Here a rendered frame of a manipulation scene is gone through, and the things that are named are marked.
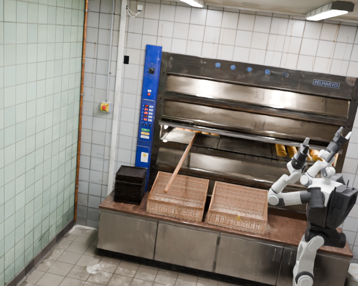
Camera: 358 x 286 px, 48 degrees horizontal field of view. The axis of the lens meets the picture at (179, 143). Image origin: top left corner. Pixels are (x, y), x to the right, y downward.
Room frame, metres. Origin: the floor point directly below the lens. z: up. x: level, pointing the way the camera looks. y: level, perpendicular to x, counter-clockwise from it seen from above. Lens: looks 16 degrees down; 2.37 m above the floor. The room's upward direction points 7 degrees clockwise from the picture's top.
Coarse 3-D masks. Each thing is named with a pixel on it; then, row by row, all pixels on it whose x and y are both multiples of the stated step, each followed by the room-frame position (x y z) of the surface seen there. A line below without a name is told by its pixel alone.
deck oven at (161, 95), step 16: (160, 80) 4.10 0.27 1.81; (160, 96) 4.09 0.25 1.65; (176, 96) 4.07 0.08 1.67; (192, 96) 4.04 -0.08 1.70; (352, 96) 3.83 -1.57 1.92; (160, 112) 4.09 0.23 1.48; (256, 112) 3.95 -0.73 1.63; (272, 112) 3.93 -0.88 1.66; (288, 112) 3.90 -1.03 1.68; (352, 112) 3.82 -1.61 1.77; (160, 128) 4.09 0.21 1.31; (224, 128) 3.99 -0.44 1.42; (160, 144) 4.09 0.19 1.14; (320, 144) 3.94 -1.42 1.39; (240, 160) 3.96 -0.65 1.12; (336, 160) 3.83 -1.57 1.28; (208, 176) 4.01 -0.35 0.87; (224, 176) 3.98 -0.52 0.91; (272, 208) 3.90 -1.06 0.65
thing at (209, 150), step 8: (168, 144) 4.07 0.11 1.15; (176, 144) 4.06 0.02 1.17; (184, 144) 4.06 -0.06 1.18; (208, 152) 4.01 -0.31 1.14; (216, 152) 4.00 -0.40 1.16; (224, 152) 3.99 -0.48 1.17; (232, 152) 3.99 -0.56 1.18; (256, 160) 3.94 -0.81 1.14; (264, 160) 3.93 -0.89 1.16; (272, 160) 3.91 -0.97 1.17; (280, 160) 3.92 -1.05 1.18
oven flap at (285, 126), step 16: (176, 112) 4.06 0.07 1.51; (192, 112) 4.05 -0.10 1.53; (208, 112) 4.03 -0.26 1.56; (224, 112) 4.01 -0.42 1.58; (240, 112) 4.00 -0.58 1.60; (240, 128) 3.92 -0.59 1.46; (256, 128) 3.93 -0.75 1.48; (272, 128) 3.91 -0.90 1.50; (288, 128) 3.90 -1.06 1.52; (304, 128) 3.89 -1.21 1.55; (320, 128) 3.87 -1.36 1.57; (336, 128) 3.86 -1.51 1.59
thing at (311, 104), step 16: (176, 80) 4.09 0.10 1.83; (192, 80) 4.07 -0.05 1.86; (208, 80) 4.06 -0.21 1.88; (208, 96) 3.98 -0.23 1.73; (224, 96) 3.98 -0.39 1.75; (240, 96) 3.97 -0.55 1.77; (256, 96) 3.95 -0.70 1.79; (272, 96) 3.94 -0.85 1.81; (288, 96) 3.93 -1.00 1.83; (304, 96) 3.91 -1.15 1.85; (320, 96) 3.90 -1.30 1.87; (304, 112) 3.86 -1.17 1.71; (320, 112) 3.84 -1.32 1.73; (336, 112) 3.83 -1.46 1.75
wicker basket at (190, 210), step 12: (156, 180) 3.95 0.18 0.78; (168, 180) 4.01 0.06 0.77; (180, 180) 4.00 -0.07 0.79; (192, 180) 3.99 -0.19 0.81; (204, 180) 3.98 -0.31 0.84; (156, 192) 3.98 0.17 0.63; (168, 192) 3.97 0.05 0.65; (180, 192) 3.97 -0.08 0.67; (192, 192) 3.95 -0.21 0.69; (204, 192) 3.94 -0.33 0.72; (156, 204) 3.57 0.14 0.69; (168, 204) 3.56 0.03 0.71; (180, 204) 3.54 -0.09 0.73; (192, 204) 3.88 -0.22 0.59; (204, 204) 3.58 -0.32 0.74; (168, 216) 3.55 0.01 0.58; (180, 216) 3.54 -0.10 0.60; (192, 216) 3.53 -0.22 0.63
